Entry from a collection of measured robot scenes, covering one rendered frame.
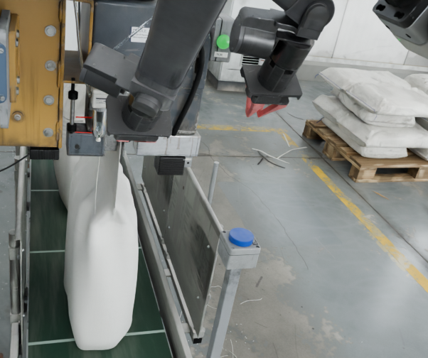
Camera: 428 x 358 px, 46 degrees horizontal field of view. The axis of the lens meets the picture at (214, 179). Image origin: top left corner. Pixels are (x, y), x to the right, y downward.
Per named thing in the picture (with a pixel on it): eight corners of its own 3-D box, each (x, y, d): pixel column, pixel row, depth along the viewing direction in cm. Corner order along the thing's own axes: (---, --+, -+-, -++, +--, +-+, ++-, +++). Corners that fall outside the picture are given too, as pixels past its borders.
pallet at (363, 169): (481, 179, 403) (488, 164, 397) (354, 182, 360) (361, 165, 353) (415, 136, 470) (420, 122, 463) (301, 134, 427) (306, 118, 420)
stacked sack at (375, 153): (409, 161, 375) (414, 146, 369) (358, 160, 360) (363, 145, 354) (361, 125, 429) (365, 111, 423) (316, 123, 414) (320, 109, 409)
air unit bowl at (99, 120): (106, 139, 104) (108, 111, 101) (91, 138, 103) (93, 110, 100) (104, 133, 107) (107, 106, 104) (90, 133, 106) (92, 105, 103)
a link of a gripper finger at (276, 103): (229, 99, 96) (247, 65, 89) (264, 101, 99) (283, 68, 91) (237, 128, 93) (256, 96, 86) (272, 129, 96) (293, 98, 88)
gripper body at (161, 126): (104, 99, 81) (111, 77, 74) (166, 103, 85) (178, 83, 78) (106, 137, 79) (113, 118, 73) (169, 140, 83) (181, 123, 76)
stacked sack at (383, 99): (451, 123, 358) (460, 104, 351) (372, 119, 336) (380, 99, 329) (414, 101, 393) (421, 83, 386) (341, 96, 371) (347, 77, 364)
